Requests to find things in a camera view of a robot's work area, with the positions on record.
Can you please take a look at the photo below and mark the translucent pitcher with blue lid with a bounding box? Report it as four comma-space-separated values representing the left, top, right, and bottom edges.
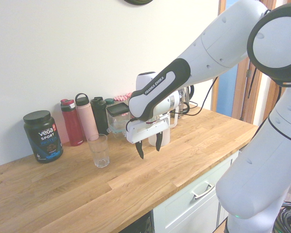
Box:
148, 109, 179, 147

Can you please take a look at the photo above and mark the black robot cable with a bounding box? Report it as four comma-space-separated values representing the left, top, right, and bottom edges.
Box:
171, 62, 259, 117

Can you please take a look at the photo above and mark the clear faceted drinking glass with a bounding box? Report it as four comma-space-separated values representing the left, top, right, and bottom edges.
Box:
87, 133, 111, 168

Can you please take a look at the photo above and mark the black dishwasher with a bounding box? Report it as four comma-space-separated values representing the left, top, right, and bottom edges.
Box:
120, 210, 154, 233

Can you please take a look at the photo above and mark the red water bottle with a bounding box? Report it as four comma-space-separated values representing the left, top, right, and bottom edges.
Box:
60, 99, 84, 147

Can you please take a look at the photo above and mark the wooden door frame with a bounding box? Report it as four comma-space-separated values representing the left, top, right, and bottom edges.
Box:
217, 0, 288, 127

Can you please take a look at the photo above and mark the white cabinet drawer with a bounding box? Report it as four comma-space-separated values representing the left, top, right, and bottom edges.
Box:
153, 150, 241, 233

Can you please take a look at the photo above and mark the pink water bottle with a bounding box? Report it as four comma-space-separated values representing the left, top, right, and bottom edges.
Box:
75, 93, 99, 141

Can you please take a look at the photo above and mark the black Vega protein tub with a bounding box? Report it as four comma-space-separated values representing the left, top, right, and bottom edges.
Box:
23, 110, 64, 164

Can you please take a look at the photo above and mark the dark green shaker bottle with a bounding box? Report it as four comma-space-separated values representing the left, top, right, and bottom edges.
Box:
90, 97, 110, 135

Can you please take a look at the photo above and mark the coiled black cable bundle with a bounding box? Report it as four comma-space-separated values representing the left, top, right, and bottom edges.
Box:
275, 200, 291, 233

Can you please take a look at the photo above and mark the metal drawer handle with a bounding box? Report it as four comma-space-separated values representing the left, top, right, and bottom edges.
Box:
191, 183, 215, 200

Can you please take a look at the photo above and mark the clear container with black lid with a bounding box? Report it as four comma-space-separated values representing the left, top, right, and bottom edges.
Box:
106, 102, 131, 127

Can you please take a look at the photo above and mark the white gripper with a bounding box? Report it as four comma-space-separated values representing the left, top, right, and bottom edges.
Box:
126, 113, 171, 160

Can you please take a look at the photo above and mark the round black wall clock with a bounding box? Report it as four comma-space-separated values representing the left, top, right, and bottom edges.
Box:
123, 0, 155, 5

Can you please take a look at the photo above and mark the steel electric kettle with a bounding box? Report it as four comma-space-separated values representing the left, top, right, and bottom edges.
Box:
178, 84, 196, 115

